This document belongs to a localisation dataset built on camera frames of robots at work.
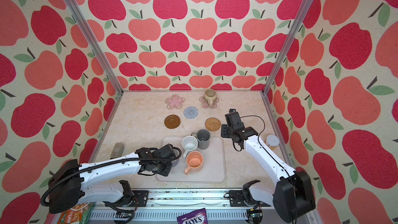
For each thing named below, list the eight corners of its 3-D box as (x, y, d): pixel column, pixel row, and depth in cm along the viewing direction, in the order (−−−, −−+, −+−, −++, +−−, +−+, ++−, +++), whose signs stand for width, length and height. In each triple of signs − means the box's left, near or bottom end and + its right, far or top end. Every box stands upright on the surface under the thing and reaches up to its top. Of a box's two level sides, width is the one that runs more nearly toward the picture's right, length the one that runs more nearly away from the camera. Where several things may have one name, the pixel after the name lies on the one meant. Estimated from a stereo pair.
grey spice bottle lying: (112, 159, 89) (109, 156, 86) (117, 146, 95) (114, 142, 91) (120, 159, 89) (117, 156, 86) (125, 146, 95) (122, 142, 91)
